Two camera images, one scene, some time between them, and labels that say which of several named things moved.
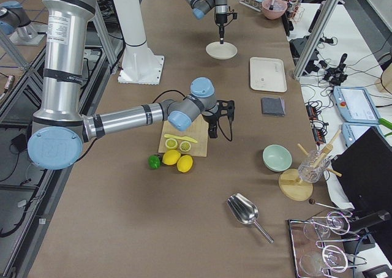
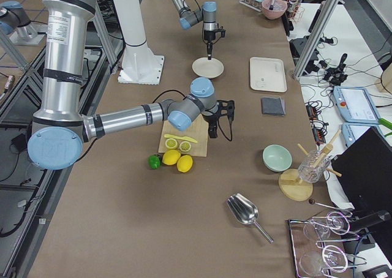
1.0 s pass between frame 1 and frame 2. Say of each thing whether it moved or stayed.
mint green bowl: stayed
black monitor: stayed
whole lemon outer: stayed
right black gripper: stayed
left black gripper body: moved
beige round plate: moved
